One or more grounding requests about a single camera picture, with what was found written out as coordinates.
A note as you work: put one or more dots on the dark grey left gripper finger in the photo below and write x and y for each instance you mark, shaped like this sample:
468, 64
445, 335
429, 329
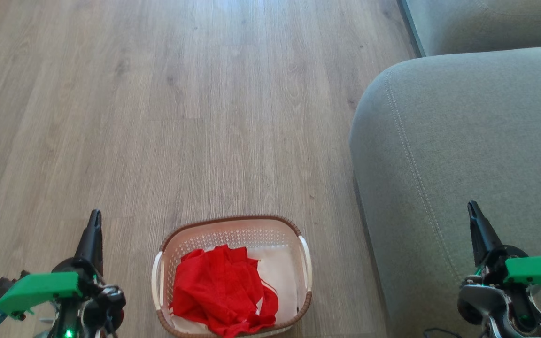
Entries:
91, 244

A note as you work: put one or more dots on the red cloth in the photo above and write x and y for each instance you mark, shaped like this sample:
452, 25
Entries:
219, 286

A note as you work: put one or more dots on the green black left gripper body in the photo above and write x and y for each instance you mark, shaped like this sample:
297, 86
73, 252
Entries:
35, 288

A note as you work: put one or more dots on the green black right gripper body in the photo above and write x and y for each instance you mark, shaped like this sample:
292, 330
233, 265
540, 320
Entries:
538, 272

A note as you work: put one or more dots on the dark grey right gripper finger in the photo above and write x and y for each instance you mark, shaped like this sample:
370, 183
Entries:
482, 234

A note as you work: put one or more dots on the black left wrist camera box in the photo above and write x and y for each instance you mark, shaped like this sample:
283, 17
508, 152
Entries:
0, 287

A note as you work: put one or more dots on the grey sofa seat section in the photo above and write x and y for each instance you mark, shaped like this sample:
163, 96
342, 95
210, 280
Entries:
463, 141
486, 23

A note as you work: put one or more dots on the white brown-rimmed laundry basket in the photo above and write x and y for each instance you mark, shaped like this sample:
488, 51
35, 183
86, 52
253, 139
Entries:
233, 234

